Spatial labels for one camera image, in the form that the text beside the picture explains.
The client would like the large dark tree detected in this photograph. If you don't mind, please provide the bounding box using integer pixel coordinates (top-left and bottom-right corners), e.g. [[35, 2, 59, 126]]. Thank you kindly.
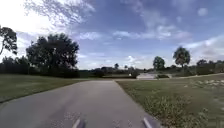
[[25, 33, 80, 76]]

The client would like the robot's own part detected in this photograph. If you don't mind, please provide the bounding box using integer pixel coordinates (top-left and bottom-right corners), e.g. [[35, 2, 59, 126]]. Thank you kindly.
[[142, 116, 153, 128], [71, 118, 82, 128]]

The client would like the distant tree line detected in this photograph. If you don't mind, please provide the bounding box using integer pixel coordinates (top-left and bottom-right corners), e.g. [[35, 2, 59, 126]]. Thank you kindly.
[[79, 59, 224, 79]]

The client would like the grey asphalt path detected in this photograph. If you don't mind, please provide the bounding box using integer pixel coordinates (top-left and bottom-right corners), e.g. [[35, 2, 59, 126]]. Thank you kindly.
[[0, 78, 164, 128]]

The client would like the pond water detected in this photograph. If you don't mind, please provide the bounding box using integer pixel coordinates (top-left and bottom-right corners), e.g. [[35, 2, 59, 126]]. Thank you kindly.
[[136, 73, 158, 80]]

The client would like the grass field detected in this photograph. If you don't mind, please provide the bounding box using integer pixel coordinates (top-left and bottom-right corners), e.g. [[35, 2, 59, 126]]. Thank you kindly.
[[114, 73, 224, 128], [0, 73, 101, 104]]

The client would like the dark hedge line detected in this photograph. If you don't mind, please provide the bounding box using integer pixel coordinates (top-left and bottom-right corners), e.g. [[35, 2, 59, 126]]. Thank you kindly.
[[0, 55, 81, 79]]

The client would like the tall thin-crowned tree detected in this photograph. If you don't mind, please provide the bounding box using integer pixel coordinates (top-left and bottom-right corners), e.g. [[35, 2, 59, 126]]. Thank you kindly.
[[0, 25, 18, 56]]

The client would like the small round tree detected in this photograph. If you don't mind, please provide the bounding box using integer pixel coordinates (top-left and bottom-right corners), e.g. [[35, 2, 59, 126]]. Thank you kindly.
[[152, 55, 166, 71]]

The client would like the round-crowned tree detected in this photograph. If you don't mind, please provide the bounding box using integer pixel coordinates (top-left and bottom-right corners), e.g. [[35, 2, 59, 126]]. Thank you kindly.
[[172, 46, 192, 69]]

